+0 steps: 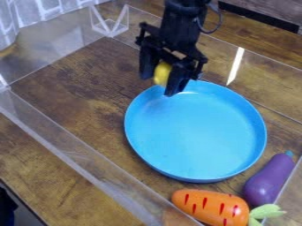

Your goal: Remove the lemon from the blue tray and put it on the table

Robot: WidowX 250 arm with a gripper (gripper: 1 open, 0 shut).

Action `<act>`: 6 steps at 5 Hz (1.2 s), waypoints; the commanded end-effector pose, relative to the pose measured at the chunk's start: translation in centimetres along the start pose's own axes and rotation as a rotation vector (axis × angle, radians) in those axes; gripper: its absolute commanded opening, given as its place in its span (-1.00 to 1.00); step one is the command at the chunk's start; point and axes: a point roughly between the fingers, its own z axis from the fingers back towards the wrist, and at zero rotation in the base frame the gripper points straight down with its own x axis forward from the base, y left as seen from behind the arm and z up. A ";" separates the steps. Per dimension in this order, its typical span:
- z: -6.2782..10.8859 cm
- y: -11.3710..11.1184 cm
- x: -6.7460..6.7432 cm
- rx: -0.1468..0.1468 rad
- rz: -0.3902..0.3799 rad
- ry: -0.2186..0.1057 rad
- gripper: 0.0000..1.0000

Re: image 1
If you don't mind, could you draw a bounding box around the black cable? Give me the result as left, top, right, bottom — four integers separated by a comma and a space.
195, 0, 223, 34

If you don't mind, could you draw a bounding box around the white patterned curtain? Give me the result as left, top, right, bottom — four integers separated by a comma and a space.
0, 0, 110, 51

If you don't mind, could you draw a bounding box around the yellow toy lemon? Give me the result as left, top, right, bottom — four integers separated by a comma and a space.
154, 62, 171, 87

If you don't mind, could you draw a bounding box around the orange toy carrot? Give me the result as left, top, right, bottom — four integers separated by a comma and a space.
171, 189, 286, 226

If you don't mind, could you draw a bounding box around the blue round tray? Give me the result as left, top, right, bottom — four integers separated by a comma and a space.
124, 81, 267, 183

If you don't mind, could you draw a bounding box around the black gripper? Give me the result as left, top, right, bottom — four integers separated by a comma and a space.
136, 0, 208, 97

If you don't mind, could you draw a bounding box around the purple toy eggplant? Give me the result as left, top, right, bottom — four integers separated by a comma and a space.
243, 150, 295, 207

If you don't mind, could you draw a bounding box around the clear acrylic enclosure wall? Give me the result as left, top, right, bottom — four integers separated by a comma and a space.
0, 5, 302, 226

